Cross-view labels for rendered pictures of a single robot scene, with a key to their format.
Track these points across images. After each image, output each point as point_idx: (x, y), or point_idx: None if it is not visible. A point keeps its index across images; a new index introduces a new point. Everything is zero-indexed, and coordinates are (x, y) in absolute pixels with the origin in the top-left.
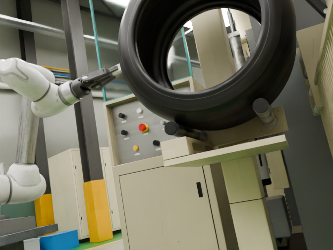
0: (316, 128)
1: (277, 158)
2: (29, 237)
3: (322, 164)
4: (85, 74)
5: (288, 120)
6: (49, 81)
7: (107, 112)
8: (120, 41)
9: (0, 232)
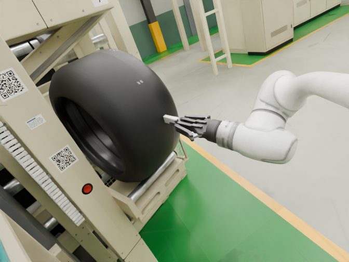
0: (35, 223)
1: (63, 249)
2: None
3: (55, 241)
4: (205, 115)
5: (33, 223)
6: (251, 112)
7: None
8: (171, 96)
9: None
